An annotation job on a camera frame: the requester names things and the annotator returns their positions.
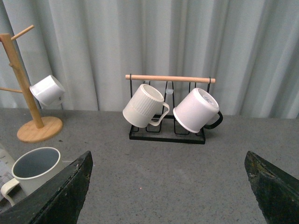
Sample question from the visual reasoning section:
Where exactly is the black wire mug rack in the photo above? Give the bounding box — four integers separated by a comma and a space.
125, 74, 216, 144

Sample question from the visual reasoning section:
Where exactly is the white mug on tree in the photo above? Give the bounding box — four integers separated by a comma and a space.
29, 75, 65, 107

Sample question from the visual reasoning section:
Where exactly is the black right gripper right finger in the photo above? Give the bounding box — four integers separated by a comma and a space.
244, 151, 299, 224

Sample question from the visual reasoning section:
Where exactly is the wooden mug tree stand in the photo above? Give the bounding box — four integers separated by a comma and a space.
0, 25, 63, 143

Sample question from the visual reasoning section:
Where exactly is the cream ribbed mug grey interior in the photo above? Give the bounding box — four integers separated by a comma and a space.
0, 147, 64, 206

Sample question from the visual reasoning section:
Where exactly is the cream ribbed mug on rack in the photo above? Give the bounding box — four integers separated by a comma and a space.
122, 84, 170, 128

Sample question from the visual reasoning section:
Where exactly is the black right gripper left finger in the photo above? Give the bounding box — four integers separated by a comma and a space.
0, 151, 93, 224

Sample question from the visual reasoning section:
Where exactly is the white mug black handle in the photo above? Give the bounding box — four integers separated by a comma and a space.
173, 88, 223, 133

